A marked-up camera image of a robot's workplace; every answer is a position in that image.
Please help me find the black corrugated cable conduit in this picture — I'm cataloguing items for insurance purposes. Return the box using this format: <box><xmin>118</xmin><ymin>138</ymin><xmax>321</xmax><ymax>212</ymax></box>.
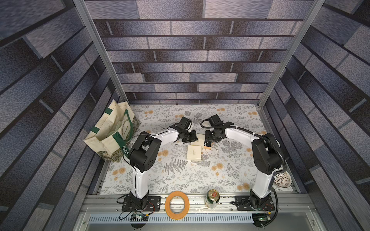
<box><xmin>200</xmin><ymin>118</ymin><xmax>288</xmax><ymax>226</ymax></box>

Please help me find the green drink can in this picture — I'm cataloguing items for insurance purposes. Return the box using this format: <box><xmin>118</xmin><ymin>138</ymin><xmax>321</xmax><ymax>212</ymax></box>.
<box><xmin>205</xmin><ymin>189</ymin><xmax>220</xmax><ymax>209</ymax></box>

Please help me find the cream drawer jewelry box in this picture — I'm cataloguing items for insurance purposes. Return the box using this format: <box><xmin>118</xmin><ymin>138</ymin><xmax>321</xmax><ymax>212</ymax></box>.
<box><xmin>187</xmin><ymin>145</ymin><xmax>202</xmax><ymax>161</ymax></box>

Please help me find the cream green tote bag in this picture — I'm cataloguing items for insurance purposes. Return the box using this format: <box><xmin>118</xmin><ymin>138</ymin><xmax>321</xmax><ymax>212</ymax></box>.
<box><xmin>83</xmin><ymin>100</ymin><xmax>141</xmax><ymax>162</ymax></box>

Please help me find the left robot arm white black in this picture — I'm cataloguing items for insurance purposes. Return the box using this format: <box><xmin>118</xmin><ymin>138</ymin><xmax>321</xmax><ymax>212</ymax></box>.
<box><xmin>129</xmin><ymin>117</ymin><xmax>198</xmax><ymax>203</ymax></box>

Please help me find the orange tape roll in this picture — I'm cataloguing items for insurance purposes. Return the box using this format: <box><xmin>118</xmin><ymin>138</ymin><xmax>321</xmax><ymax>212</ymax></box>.
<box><xmin>165</xmin><ymin>191</ymin><xmax>190</xmax><ymax>220</ymax></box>

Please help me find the perforated metal cable tray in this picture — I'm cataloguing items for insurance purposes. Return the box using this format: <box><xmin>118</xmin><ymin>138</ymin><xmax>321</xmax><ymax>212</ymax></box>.
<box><xmin>88</xmin><ymin>213</ymin><xmax>254</xmax><ymax>224</ymax></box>

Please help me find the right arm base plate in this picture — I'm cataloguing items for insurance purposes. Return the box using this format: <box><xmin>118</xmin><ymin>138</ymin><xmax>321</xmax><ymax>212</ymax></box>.
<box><xmin>232</xmin><ymin>194</ymin><xmax>276</xmax><ymax>212</ymax></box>

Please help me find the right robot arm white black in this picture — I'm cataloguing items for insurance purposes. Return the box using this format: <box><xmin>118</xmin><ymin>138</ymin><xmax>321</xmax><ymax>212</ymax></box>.
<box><xmin>200</xmin><ymin>115</ymin><xmax>287</xmax><ymax>208</ymax></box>

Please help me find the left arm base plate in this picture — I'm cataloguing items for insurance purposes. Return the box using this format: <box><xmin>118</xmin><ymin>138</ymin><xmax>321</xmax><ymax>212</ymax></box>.
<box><xmin>121</xmin><ymin>196</ymin><xmax>161</xmax><ymax>212</ymax></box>

